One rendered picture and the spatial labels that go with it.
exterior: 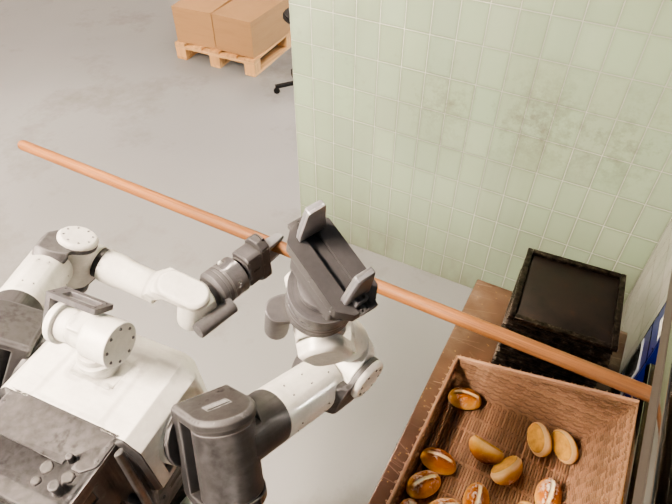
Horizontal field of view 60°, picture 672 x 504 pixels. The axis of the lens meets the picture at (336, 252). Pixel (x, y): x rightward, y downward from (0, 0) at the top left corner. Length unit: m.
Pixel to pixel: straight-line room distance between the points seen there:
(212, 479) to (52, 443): 0.22
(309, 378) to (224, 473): 0.21
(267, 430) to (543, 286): 1.08
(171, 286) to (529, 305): 0.97
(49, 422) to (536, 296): 1.26
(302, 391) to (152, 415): 0.22
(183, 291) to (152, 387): 0.35
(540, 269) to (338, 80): 1.22
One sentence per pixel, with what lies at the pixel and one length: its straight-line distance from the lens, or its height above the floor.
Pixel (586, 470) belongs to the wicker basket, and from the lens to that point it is 1.73.
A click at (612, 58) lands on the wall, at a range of 2.16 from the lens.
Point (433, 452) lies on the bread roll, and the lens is 1.67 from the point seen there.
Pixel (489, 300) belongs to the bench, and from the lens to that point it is 2.10.
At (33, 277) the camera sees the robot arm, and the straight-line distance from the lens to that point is 1.18.
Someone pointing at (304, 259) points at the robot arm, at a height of 1.70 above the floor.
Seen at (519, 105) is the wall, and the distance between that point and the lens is 2.28.
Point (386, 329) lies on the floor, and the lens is 2.69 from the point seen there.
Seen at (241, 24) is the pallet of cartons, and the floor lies 0.37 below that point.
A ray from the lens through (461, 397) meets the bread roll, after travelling 1.77.
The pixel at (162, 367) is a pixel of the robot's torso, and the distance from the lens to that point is 0.92.
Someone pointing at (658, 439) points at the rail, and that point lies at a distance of 0.88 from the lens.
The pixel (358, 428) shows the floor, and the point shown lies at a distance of 2.41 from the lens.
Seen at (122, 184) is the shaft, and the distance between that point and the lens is 1.60.
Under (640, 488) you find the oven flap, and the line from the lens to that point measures 0.86.
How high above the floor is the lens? 2.13
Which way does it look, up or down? 45 degrees down
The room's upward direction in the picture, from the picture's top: straight up
